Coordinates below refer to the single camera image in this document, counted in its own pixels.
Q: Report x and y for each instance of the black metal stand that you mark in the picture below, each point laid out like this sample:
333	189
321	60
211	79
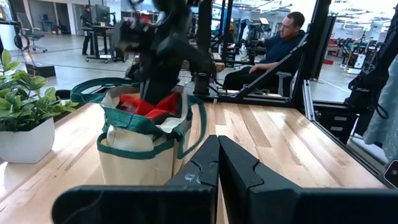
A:
320	37

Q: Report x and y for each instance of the green plant in white pot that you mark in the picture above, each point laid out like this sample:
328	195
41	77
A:
25	143

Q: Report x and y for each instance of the silver aluminium post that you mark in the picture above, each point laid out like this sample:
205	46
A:
308	99

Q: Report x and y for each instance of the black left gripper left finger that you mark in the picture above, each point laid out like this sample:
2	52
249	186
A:
140	205

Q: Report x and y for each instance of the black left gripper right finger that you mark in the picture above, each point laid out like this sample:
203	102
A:
280	205

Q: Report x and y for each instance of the cream canvas green-trimmed gardening bag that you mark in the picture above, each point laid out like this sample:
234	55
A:
136	169

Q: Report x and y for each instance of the seated person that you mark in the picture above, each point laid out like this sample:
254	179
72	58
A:
280	46

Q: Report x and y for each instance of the black and red work glove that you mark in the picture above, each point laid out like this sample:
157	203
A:
133	104

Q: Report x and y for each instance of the standing person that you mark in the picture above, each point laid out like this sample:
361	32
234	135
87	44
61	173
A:
87	28

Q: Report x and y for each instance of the black standing desk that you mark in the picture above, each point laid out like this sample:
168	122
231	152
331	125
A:
102	29

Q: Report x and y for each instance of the office chair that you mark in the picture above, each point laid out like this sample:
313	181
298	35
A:
25	23

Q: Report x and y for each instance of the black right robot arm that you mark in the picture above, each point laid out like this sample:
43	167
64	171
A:
186	53

